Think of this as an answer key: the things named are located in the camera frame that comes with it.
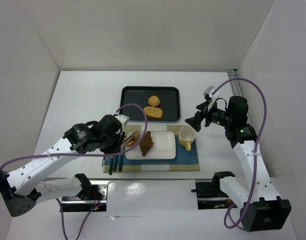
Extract small bread slice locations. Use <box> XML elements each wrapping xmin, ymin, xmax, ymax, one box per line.
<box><xmin>126</xmin><ymin>135</ymin><xmax>140</xmax><ymax>147</ymax></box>

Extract brown croissant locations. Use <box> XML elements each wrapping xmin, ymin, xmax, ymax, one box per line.
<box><xmin>139</xmin><ymin>131</ymin><xmax>154</xmax><ymax>157</ymax></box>

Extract metal kitchen tongs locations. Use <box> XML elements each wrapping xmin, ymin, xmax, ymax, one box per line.
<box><xmin>121</xmin><ymin>131</ymin><xmax>140</xmax><ymax>150</ymax></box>

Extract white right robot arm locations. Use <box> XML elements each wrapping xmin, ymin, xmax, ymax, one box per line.
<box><xmin>186</xmin><ymin>95</ymin><xmax>291</xmax><ymax>232</ymax></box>

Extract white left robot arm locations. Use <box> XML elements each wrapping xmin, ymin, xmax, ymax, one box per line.
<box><xmin>0</xmin><ymin>114</ymin><xmax>129</xmax><ymax>217</ymax></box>

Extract seeded bread slice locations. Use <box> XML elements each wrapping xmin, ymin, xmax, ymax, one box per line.
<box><xmin>143</xmin><ymin>106</ymin><xmax>163</xmax><ymax>119</ymax></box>

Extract yellow white mug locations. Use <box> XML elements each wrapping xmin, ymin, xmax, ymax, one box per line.
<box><xmin>178</xmin><ymin>126</ymin><xmax>196</xmax><ymax>151</ymax></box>

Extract blue beige placemat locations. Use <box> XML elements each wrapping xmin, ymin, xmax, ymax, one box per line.
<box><xmin>103</xmin><ymin>125</ymin><xmax>200</xmax><ymax>173</ymax></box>

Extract white rectangular plate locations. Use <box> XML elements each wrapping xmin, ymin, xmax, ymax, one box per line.
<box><xmin>125</xmin><ymin>131</ymin><xmax>176</xmax><ymax>161</ymax></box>

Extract round yellow bun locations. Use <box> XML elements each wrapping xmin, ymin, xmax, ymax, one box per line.
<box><xmin>148</xmin><ymin>95</ymin><xmax>161</xmax><ymax>107</ymax></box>

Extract gold knife green handle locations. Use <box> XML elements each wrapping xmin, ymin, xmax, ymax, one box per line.
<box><xmin>113</xmin><ymin>156</ymin><xmax>119</xmax><ymax>172</ymax></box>

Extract gold fork green handle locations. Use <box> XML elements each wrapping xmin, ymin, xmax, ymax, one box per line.
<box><xmin>108</xmin><ymin>156</ymin><xmax>115</xmax><ymax>175</ymax></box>

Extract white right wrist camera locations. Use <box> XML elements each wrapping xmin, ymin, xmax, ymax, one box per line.
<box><xmin>203</xmin><ymin>86</ymin><xmax>220</xmax><ymax>110</ymax></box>

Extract gold spoon green handle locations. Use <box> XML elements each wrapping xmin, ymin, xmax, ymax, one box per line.
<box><xmin>118</xmin><ymin>155</ymin><xmax>124</xmax><ymax>172</ymax></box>

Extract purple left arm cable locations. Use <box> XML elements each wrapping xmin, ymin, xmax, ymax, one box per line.
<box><xmin>0</xmin><ymin>103</ymin><xmax>148</xmax><ymax>240</ymax></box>

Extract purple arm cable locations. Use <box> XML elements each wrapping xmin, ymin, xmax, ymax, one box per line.
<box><xmin>0</xmin><ymin>103</ymin><xmax>148</xmax><ymax>240</ymax></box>
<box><xmin>212</xmin><ymin>77</ymin><xmax>269</xmax><ymax>230</ymax></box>

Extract aluminium frame rail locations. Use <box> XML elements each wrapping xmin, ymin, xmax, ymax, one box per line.
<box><xmin>227</xmin><ymin>69</ymin><xmax>243</xmax><ymax>97</ymax></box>

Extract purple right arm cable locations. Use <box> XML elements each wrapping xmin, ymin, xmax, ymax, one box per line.
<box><xmin>212</xmin><ymin>77</ymin><xmax>269</xmax><ymax>230</ymax></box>

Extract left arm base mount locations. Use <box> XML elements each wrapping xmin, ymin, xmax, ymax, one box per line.
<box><xmin>61</xmin><ymin>180</ymin><xmax>109</xmax><ymax>213</ymax></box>

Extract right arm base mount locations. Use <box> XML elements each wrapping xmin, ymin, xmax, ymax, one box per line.
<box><xmin>191</xmin><ymin>180</ymin><xmax>232</xmax><ymax>210</ymax></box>

